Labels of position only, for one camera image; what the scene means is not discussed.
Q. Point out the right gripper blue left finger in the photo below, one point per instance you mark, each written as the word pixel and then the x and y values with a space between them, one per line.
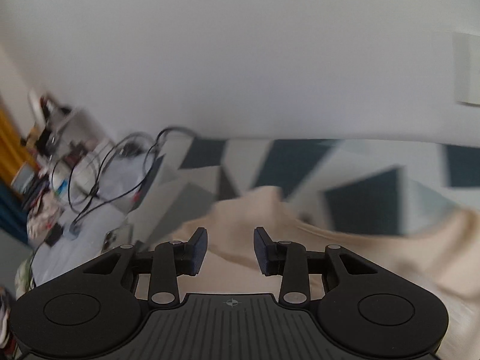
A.
pixel 182 257

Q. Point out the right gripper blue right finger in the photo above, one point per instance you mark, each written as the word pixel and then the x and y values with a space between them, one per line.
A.
pixel 277 257

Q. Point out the white wall socket strip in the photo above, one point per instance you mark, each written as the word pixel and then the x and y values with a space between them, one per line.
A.
pixel 466 71

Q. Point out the cluttered items pile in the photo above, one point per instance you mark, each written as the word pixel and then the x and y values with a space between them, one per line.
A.
pixel 56 167

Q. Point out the patterned geometric tablecloth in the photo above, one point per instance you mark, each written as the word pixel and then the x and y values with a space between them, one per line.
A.
pixel 366 187

